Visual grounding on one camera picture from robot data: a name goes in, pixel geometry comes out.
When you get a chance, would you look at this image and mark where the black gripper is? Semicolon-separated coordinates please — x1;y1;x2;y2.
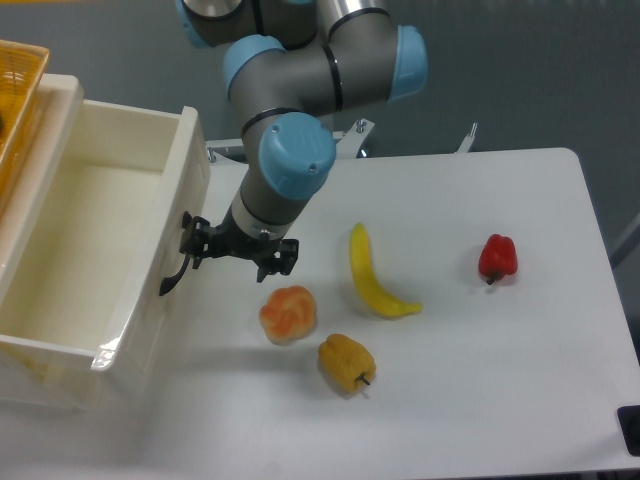
178;211;299;283

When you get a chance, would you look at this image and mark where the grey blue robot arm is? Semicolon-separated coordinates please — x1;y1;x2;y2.
176;1;428;278

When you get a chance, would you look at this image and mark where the white drawer cabinet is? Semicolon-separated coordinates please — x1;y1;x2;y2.
1;74;104;410

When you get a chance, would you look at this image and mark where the orange twisted bread roll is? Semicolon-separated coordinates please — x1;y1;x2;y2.
259;285;316;344

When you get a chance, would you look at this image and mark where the yellow banana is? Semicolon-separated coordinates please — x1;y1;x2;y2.
349;223;422;319

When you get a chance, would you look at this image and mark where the yellow bell pepper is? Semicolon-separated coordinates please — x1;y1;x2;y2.
318;333;377;394

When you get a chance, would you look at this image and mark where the yellow plastic basket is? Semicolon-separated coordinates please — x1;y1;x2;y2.
1;40;50;210

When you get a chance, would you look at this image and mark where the red bell pepper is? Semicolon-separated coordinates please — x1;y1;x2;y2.
478;234;518;285

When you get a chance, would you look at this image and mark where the black corner object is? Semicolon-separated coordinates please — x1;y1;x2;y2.
617;405;640;457

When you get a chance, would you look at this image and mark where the white metal mounting frame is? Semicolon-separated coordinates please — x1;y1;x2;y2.
205;118;478;164

